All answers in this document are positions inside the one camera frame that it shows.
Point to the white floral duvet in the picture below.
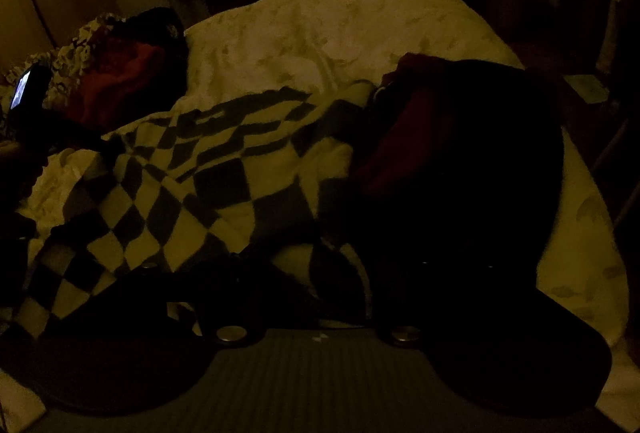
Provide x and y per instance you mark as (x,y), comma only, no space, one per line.
(325,38)

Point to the dark garment with red lining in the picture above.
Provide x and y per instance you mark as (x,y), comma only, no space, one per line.
(475,138)

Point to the black white checkered garment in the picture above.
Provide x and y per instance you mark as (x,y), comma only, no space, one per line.
(225,173)

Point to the red and patterned pillows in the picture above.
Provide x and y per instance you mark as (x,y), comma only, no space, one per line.
(70,58)

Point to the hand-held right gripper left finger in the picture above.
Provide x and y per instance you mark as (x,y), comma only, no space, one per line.
(235,270)

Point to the paper sheet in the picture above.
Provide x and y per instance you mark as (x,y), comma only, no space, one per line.
(589,89)

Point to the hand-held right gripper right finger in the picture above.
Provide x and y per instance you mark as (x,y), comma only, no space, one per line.
(387,273)

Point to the black cloth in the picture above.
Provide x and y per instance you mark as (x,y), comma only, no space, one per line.
(155,30)

